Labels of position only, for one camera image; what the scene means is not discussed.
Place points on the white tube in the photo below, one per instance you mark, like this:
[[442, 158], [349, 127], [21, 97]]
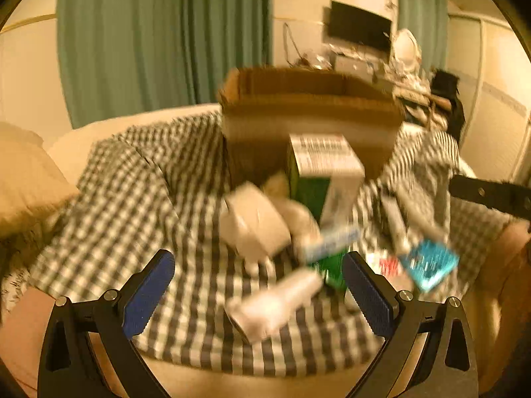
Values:
[[263, 313]]

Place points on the red white sachet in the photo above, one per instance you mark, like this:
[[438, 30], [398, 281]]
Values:
[[391, 268]]

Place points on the wooden chair with clothes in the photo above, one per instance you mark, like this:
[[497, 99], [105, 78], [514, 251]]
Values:
[[444, 87]]

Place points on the white oval vanity mirror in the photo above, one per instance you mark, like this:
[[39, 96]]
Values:
[[406, 53]]

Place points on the green curtain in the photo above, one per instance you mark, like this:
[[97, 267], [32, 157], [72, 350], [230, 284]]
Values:
[[427, 20], [123, 57]]

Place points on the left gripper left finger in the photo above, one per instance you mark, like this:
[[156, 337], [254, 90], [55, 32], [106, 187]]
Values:
[[118, 320]]

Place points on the brown cardboard box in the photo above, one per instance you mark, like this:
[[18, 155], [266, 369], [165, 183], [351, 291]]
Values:
[[262, 106]]

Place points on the green sachet packet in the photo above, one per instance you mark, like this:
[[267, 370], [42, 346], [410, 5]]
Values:
[[330, 269]]

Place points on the grey checkered blanket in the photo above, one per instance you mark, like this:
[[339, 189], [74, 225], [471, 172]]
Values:
[[161, 187]]

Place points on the blue blister pack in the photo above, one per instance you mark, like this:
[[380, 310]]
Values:
[[428, 264]]

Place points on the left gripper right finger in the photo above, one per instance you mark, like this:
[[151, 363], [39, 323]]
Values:
[[389, 317]]

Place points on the green white medicine box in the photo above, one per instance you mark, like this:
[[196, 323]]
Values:
[[325, 175]]

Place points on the beige pillow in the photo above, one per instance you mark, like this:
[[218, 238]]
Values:
[[33, 188]]

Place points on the white dressing table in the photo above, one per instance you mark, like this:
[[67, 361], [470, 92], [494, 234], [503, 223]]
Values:
[[407, 87]]

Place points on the black wall television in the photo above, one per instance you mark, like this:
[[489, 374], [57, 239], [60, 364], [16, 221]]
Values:
[[360, 27]]

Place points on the white louvered wardrobe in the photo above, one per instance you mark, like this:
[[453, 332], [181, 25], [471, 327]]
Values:
[[494, 69]]

